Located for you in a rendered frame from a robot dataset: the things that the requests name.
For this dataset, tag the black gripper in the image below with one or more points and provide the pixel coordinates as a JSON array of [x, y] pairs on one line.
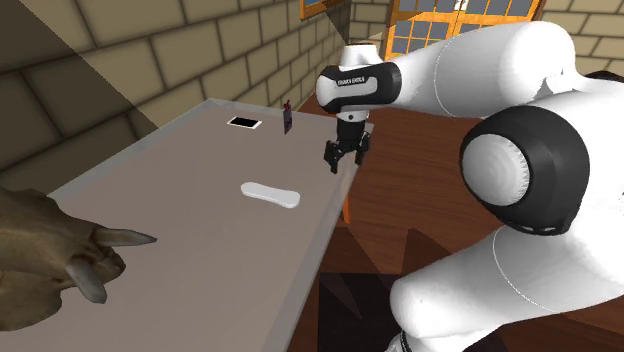
[[351, 134]]

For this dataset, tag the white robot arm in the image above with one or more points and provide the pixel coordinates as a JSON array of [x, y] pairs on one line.
[[487, 68]]

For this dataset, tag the dark purple upright box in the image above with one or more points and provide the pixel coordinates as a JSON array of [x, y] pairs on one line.
[[287, 119]]

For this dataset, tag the white flat bone-shaped object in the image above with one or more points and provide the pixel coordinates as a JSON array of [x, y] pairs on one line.
[[270, 194]]

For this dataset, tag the white phone with black screen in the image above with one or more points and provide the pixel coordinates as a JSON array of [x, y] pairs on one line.
[[244, 122]]

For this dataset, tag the orange framed window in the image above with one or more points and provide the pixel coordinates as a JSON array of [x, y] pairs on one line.
[[419, 29]]

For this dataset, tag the grey table with orange legs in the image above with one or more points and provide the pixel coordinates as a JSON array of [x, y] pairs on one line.
[[195, 253]]

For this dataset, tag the brown horned skull figure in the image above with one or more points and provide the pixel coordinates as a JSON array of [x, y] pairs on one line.
[[44, 263]]

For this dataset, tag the orange framed wall picture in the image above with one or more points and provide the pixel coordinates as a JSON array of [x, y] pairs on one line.
[[317, 6]]

